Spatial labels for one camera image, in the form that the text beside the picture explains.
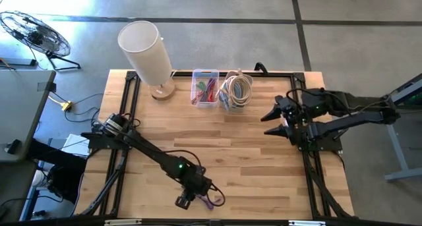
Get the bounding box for black floor fan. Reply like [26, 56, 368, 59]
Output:
[0, 11, 82, 71]

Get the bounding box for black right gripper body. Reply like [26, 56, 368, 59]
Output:
[274, 94, 303, 146]

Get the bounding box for grey side table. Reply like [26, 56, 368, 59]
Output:
[0, 69, 57, 163]

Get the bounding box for white cylinder shade table lamp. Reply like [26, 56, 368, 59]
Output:
[117, 20, 177, 101]

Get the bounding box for white paper sheet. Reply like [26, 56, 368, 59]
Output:
[61, 133, 90, 157]

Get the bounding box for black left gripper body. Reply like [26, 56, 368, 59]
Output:
[174, 173, 214, 210]

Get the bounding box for black clamp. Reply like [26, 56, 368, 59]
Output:
[253, 61, 270, 76]

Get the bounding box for grey plastic bin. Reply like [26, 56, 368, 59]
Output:
[219, 71, 255, 114]

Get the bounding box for black aluminium table frame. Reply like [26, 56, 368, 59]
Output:
[78, 70, 355, 220]

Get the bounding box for small black device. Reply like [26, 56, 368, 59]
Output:
[5, 139, 22, 155]

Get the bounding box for clear plastic bin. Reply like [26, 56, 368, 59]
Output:
[191, 69, 220, 109]

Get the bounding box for grey metal table frame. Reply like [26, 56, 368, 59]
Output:
[363, 72, 422, 183]

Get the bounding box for purple cable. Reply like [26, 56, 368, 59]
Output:
[196, 193, 222, 211]
[197, 83, 212, 103]

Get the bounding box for light blue cable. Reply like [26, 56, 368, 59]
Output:
[218, 87, 239, 110]

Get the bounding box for white metal bracket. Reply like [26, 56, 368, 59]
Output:
[104, 219, 142, 226]
[288, 220, 326, 226]

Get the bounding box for red cable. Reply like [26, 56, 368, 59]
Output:
[206, 77, 217, 102]

